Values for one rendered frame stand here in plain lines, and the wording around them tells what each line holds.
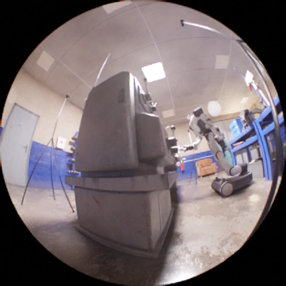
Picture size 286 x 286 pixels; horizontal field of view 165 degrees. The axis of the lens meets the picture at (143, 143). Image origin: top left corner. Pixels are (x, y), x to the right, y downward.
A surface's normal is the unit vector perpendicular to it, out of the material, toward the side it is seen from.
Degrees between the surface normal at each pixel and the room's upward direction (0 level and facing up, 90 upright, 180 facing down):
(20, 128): 90
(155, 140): 90
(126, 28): 180
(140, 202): 90
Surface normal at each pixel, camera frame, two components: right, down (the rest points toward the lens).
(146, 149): -0.37, -0.29
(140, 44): 0.09, 0.94
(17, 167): 0.92, -0.20
